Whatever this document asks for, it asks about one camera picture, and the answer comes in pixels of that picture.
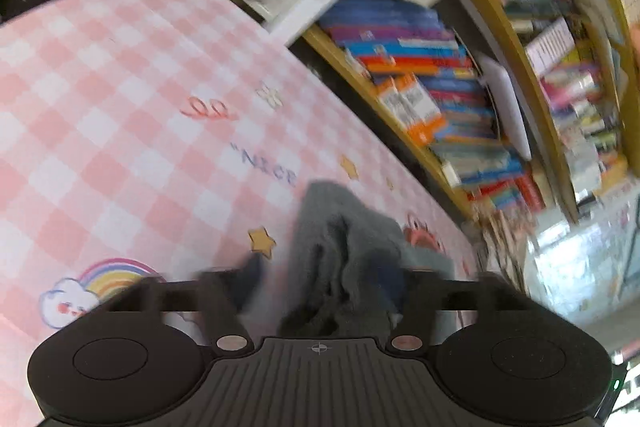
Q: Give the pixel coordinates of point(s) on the grey sweatshirt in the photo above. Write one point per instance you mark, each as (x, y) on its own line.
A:
(340, 227)

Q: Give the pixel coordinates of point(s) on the row of colourful books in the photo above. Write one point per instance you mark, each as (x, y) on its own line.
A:
(400, 42)

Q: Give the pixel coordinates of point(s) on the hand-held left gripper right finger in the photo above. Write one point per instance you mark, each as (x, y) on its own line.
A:
(390, 284)

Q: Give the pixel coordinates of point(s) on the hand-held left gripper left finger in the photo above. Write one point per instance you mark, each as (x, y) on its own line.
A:
(250, 282)

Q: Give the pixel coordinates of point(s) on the white charger plug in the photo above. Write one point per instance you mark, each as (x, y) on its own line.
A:
(450, 174)

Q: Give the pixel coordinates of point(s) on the orange and white box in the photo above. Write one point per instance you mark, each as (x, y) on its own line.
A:
(420, 107)
(389, 99)

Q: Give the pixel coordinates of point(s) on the stack of papers and booklets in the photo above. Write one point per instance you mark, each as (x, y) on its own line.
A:
(500, 242)

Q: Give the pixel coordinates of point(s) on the row of slim books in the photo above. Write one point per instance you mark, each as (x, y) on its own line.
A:
(565, 82)

